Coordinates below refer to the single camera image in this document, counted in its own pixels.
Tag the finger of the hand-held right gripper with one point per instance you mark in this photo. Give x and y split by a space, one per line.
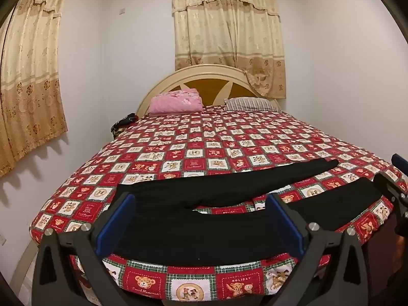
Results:
398 161
390 187

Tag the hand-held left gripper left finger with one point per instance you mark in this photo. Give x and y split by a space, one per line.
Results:
118 220

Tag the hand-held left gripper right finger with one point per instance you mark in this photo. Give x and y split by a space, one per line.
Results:
284 226

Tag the black pants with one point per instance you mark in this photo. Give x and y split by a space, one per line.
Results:
191 229

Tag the dark bag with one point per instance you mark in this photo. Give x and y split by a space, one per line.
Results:
122 123

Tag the red checked printed bed sheet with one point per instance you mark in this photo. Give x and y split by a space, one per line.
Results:
204 140

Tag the striped pillow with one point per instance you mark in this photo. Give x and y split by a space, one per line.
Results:
251 104

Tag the pink folded blanket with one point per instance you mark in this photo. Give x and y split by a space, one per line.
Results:
175 102

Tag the cream wooden headboard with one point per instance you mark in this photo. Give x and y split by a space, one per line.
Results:
165 84

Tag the beige floral side curtain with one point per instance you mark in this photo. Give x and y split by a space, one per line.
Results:
28 76

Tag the beige floral window curtain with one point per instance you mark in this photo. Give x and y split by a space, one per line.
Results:
226 32

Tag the cream bed frame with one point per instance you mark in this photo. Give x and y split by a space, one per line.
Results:
24 261

